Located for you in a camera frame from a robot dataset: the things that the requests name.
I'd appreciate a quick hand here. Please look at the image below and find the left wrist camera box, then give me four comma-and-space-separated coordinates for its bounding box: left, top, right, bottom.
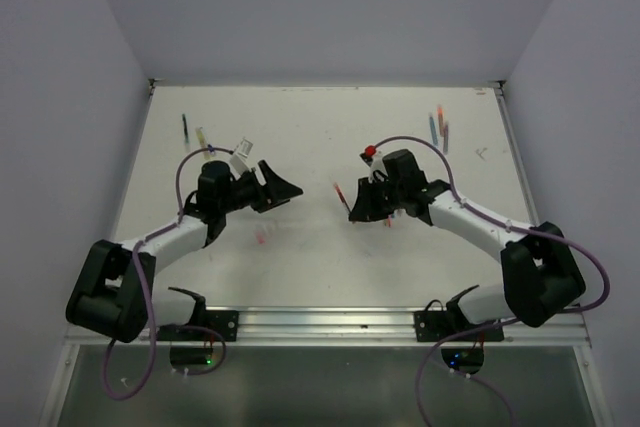
229, 137, 254, 176

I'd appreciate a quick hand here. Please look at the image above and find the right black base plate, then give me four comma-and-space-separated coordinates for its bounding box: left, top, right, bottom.
413, 310, 505, 343

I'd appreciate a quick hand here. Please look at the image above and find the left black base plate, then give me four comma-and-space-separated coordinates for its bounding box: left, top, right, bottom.
203, 309, 239, 342

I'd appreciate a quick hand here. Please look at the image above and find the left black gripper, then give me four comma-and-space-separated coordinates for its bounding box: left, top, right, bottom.
219, 159, 301, 213

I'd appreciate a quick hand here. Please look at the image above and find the purple red pen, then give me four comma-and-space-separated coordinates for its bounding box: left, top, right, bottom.
442, 122, 450, 156

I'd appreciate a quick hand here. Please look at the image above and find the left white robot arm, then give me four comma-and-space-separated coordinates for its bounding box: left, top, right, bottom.
65, 160, 303, 343

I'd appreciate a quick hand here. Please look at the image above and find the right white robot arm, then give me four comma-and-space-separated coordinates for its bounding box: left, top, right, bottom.
349, 146, 586, 340

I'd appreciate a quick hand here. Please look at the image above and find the orange tipped pen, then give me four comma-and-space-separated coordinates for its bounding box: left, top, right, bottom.
437, 104, 446, 138

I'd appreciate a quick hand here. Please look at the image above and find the yellow highlighter pen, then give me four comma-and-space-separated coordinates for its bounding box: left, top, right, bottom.
195, 127, 211, 161

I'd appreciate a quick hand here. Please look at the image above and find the light blue pen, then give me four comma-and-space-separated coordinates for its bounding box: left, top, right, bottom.
428, 113, 439, 146

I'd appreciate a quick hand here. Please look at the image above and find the red black gel pen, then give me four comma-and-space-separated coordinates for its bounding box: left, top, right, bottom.
333, 182, 351, 216

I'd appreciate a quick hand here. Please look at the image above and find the dark green pen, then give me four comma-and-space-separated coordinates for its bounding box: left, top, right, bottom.
181, 113, 191, 152

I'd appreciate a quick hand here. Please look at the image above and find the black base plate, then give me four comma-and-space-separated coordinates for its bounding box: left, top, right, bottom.
203, 309, 239, 342
413, 310, 505, 343

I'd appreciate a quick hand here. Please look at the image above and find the aluminium mounting rail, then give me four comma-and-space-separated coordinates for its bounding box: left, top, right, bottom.
62, 304, 591, 348

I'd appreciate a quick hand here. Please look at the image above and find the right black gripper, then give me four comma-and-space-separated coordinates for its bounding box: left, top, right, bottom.
349, 173, 406, 220

